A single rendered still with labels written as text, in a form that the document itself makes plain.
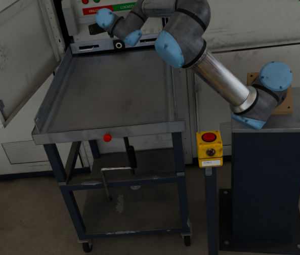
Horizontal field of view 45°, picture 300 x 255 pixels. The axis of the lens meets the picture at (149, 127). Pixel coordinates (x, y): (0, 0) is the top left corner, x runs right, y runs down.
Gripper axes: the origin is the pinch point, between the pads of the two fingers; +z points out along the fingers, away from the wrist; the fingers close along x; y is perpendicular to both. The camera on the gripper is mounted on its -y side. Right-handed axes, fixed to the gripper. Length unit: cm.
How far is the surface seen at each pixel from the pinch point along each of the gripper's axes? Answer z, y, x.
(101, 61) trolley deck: 12.6, -10.1, -13.2
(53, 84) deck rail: -16.5, -28.4, -23.5
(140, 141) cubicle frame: 48, 2, -64
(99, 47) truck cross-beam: 19.2, -11.8, -4.9
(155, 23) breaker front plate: 15.6, 20.4, 3.4
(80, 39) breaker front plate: 17.6, -21.5, 0.5
